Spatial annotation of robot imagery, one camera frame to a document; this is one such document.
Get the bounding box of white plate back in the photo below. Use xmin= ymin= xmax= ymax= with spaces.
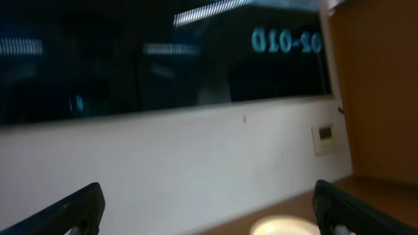
xmin=249 ymin=215 xmax=321 ymax=235

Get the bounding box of white wall switch panel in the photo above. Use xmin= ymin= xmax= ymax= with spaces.
xmin=311 ymin=124 xmax=335 ymax=156

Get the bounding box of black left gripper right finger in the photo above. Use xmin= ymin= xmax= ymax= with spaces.
xmin=312 ymin=180 xmax=417 ymax=235

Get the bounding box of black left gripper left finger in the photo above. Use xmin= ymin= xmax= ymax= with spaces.
xmin=1 ymin=182 xmax=105 ymax=235

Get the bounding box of dark glass window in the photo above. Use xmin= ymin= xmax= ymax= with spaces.
xmin=1 ymin=0 xmax=332 ymax=125

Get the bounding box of wooden cabinet side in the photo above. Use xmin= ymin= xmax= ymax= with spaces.
xmin=330 ymin=0 xmax=417 ymax=184

